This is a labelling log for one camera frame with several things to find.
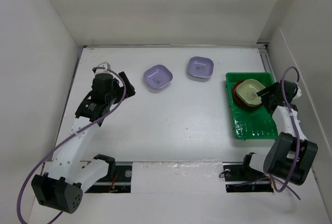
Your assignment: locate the cream square plate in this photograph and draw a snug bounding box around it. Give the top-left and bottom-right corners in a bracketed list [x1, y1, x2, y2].
[236, 79, 266, 107]

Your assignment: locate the red round plate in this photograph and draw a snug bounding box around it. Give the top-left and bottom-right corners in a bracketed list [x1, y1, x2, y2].
[232, 80, 243, 105]

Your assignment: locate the purple square plate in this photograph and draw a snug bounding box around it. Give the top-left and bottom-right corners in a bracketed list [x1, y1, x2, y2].
[143, 64, 173, 90]
[187, 57, 214, 79]

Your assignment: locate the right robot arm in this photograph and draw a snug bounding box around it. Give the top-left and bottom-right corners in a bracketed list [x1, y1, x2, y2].
[240, 80, 318, 185]

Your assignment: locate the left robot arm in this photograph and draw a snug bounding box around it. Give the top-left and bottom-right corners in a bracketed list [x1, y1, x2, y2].
[31, 67, 135, 214]

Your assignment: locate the green plastic bin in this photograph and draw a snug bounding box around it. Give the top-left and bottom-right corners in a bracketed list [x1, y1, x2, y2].
[226, 72, 278, 140]

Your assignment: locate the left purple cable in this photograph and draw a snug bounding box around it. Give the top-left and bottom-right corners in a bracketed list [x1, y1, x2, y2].
[17, 68, 128, 224]

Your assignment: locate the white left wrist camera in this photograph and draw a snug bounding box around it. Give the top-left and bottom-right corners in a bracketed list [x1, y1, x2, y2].
[92, 62, 111, 77]

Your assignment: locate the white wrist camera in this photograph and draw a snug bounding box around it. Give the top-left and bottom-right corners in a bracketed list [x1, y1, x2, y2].
[294, 87, 302, 99]
[92, 62, 111, 77]

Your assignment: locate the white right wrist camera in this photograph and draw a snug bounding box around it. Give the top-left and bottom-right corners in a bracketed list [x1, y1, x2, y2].
[294, 87, 302, 99]

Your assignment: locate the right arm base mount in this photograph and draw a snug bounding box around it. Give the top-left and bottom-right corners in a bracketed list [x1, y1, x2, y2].
[219, 152, 274, 193]

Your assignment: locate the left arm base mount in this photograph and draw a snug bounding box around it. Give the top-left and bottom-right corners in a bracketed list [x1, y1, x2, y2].
[86, 163, 132, 193]

